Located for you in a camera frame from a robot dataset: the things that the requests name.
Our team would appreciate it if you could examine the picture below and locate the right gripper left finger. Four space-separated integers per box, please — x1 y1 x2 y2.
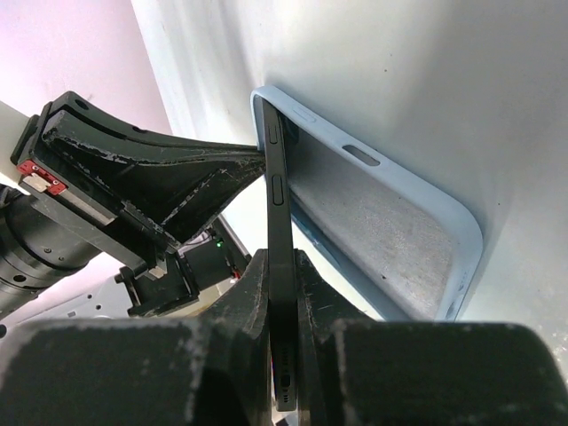
1 249 271 425

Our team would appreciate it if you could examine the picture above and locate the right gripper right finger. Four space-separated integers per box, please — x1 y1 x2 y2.
296 251 567 425

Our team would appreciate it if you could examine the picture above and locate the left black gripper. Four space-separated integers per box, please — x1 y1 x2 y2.
1 91 265 318

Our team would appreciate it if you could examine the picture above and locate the black smartphone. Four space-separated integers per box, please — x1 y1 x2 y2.
261 100 298 412

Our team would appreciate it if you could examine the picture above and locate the light blue phone case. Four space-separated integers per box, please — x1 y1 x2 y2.
250 85 484 321

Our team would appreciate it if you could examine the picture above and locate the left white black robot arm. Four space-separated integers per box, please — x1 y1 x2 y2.
1 91 265 316

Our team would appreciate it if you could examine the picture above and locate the left controller board with LEDs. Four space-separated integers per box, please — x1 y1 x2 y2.
210 229 241 279

